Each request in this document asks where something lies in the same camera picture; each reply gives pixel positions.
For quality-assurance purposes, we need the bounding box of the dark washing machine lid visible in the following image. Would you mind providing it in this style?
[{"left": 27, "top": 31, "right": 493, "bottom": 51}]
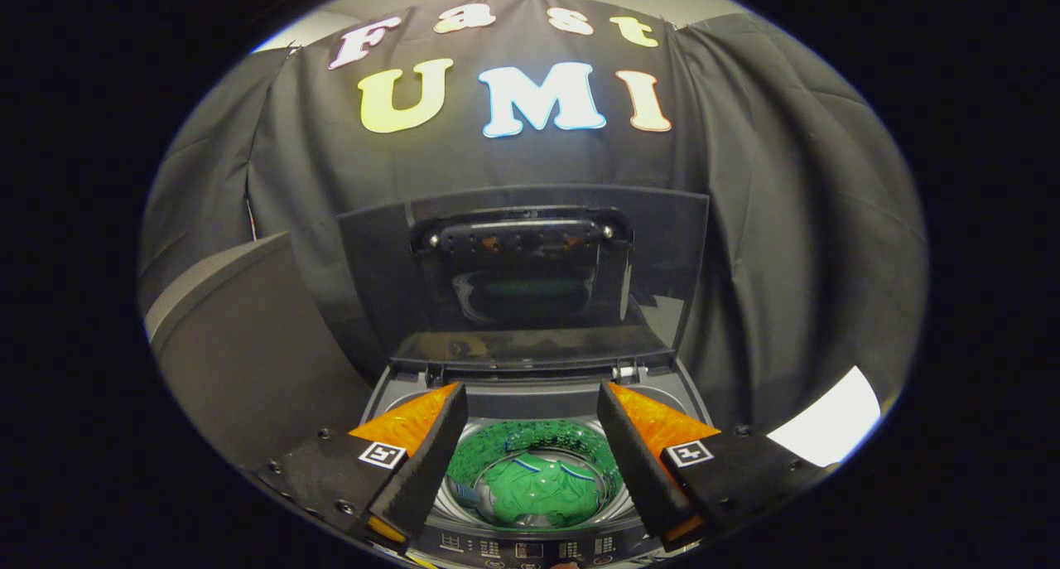
[{"left": 337, "top": 184, "right": 711, "bottom": 373}]

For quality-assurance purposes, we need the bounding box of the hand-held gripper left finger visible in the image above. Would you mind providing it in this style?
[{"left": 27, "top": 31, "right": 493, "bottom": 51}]
[{"left": 253, "top": 381, "right": 469, "bottom": 550}]

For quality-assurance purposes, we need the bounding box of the black backdrop cloth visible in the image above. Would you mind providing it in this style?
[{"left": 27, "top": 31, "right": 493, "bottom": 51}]
[{"left": 137, "top": 0, "right": 928, "bottom": 437}]

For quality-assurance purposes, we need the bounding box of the grey washing machine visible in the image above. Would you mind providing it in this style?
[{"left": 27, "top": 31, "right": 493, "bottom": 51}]
[{"left": 360, "top": 362, "right": 717, "bottom": 569}]

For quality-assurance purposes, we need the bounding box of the green polo shirt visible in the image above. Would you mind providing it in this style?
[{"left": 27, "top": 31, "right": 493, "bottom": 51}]
[{"left": 468, "top": 449, "right": 610, "bottom": 528}]

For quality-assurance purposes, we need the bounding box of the grey box stand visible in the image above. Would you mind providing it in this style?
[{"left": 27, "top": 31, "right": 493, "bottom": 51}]
[{"left": 145, "top": 232, "right": 375, "bottom": 470}]

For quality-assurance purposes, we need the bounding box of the white paper sheet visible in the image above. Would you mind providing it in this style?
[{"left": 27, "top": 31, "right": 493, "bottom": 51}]
[{"left": 766, "top": 366, "right": 881, "bottom": 468}]

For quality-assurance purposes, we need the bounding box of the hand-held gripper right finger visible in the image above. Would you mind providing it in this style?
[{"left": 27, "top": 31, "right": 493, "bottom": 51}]
[{"left": 596, "top": 380, "right": 829, "bottom": 553}]

